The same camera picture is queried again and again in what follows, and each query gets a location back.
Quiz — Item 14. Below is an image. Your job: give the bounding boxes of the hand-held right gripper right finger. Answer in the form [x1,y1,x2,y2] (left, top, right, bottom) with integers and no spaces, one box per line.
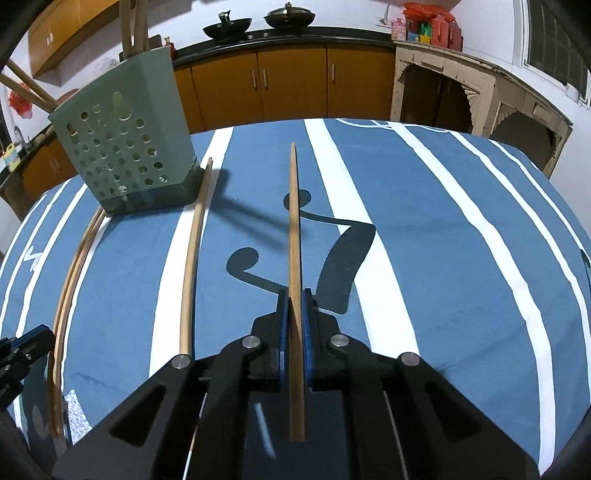
[301,288,539,480]

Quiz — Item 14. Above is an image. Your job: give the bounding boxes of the gas stove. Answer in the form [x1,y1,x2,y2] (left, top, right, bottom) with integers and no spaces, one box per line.
[208,28,324,43]

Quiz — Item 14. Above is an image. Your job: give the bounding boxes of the wooden chopstick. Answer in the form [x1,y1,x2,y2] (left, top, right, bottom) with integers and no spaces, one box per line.
[133,0,149,52]
[287,142,309,443]
[47,207,103,437]
[4,59,60,108]
[178,157,214,358]
[54,210,106,439]
[0,74,52,114]
[119,0,136,55]

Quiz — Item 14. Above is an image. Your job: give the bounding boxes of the black kitchen countertop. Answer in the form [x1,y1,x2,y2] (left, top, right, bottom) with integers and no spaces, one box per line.
[0,25,398,185]

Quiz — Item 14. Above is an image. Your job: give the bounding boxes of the green perforated utensil holder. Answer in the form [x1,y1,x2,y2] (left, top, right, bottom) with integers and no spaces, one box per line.
[47,45,204,217]

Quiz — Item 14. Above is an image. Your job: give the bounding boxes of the black pot with lid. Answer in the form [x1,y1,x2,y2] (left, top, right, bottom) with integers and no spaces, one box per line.
[263,2,317,29]

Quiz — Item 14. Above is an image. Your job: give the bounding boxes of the blue white striped tablecloth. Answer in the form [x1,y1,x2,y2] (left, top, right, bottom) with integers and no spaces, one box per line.
[0,117,591,480]

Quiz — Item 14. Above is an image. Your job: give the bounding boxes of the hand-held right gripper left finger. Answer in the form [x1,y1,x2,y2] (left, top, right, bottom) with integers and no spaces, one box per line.
[51,290,293,480]

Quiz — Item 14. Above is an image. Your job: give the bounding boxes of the hanging red plastic bag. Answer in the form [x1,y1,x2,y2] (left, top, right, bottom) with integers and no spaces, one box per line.
[8,90,34,118]

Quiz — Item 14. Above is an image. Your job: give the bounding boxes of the yellow detergent bottle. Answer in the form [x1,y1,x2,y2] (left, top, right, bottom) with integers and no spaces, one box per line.
[1,142,20,172]

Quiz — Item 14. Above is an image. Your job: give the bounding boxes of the worn beige cabinet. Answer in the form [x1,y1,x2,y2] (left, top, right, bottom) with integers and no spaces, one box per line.
[390,39,573,181]

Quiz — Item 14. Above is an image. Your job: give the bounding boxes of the wooden lower cabinets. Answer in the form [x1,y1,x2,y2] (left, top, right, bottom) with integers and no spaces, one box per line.
[18,41,398,199]

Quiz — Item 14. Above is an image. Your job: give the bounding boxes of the red jugs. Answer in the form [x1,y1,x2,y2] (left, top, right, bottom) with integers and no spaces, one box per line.
[431,14,464,51]

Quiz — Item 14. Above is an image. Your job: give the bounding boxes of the barred window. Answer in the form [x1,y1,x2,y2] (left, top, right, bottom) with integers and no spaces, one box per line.
[522,0,591,107]

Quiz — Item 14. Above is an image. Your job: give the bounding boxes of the green yellow boxes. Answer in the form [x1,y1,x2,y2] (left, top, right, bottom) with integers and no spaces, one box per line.
[406,18,435,44]

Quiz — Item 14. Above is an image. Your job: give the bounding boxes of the wooden upper cabinet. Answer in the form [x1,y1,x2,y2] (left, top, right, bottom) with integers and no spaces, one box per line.
[28,0,123,79]

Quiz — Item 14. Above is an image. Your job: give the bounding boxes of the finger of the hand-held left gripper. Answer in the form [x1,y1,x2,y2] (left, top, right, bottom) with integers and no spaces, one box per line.
[13,325,55,365]
[0,339,34,407]

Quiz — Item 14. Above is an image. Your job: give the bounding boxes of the black wok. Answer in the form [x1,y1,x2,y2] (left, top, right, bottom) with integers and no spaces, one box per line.
[202,10,254,40]

